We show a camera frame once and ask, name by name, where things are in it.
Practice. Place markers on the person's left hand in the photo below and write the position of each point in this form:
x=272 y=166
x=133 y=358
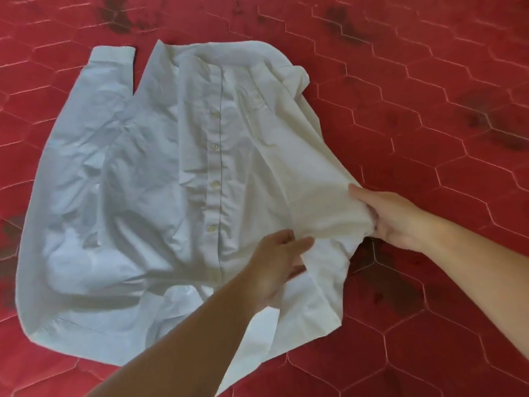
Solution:
x=268 y=272

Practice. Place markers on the white button-up shirt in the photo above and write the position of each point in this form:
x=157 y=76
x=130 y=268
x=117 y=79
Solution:
x=165 y=181

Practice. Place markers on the person's right forearm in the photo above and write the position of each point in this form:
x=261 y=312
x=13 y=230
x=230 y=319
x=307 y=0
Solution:
x=479 y=276

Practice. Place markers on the person's left thumb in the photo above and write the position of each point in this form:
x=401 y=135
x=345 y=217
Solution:
x=296 y=272

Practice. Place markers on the person's left forearm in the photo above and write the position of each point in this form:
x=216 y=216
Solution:
x=186 y=347

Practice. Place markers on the person's right hand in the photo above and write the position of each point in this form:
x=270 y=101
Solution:
x=401 y=223

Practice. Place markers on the person's right thumb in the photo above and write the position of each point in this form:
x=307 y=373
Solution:
x=362 y=196

